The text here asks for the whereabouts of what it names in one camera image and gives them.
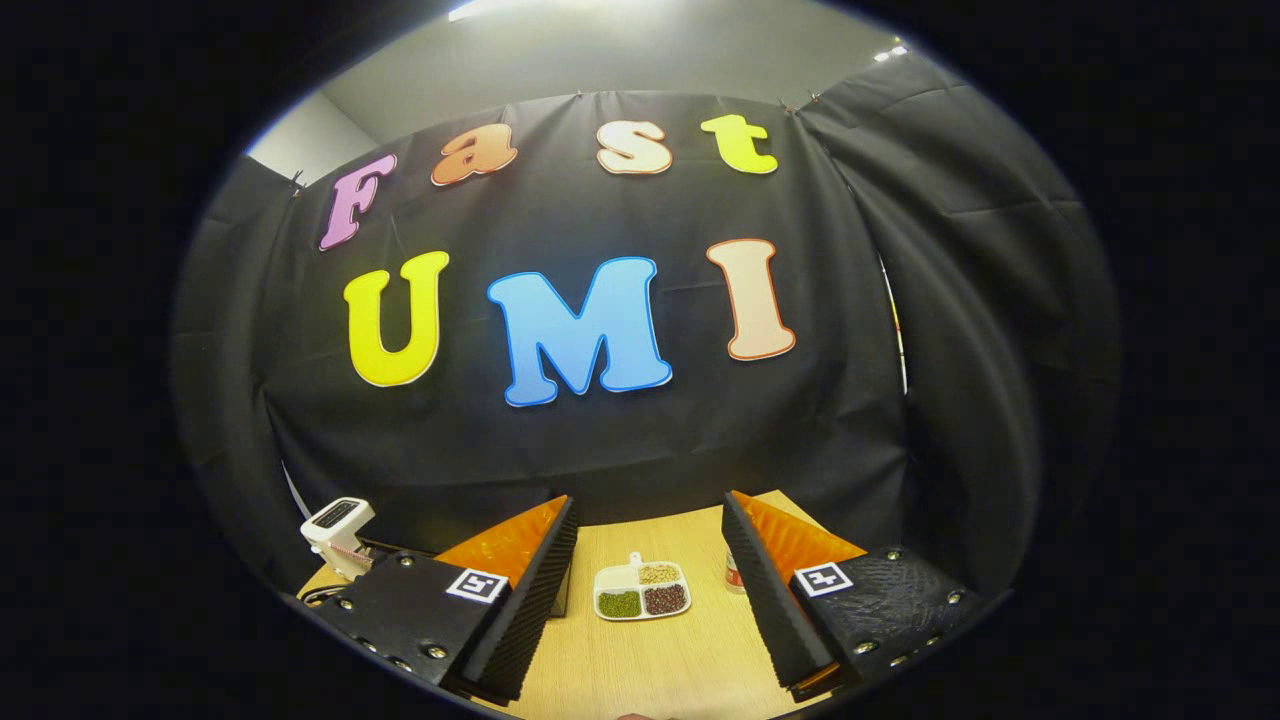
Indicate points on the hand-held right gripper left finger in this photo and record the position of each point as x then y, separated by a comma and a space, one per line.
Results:
520, 610

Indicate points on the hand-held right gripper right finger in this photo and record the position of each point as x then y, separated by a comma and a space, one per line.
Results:
770, 600

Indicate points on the small clear bottle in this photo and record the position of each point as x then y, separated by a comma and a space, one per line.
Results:
733, 572

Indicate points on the white divided plate with beans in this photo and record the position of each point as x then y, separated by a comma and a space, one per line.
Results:
642, 590

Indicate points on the black backdrop cloth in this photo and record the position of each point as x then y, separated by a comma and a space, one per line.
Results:
620, 300

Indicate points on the large ceiling light panel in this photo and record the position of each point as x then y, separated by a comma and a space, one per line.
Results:
500, 8

